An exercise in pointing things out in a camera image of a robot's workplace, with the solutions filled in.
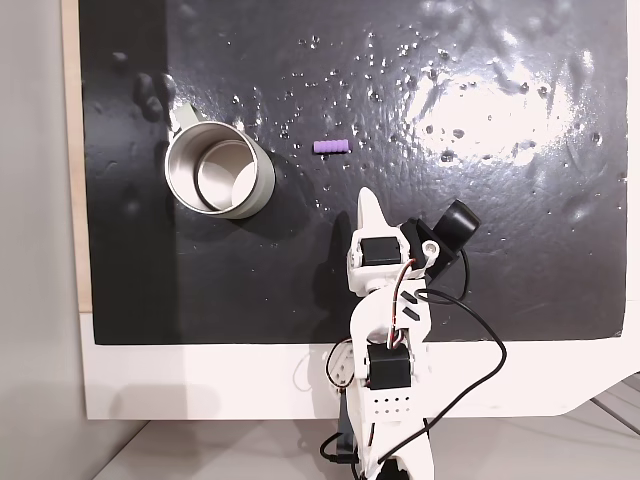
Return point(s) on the purple pen grip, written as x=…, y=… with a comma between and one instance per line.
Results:
x=332, y=146

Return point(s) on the black plastic mat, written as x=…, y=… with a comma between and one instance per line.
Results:
x=350, y=150

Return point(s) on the black camera box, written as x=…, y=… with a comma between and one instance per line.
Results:
x=452, y=227

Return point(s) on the white board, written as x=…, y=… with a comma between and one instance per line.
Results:
x=200, y=380

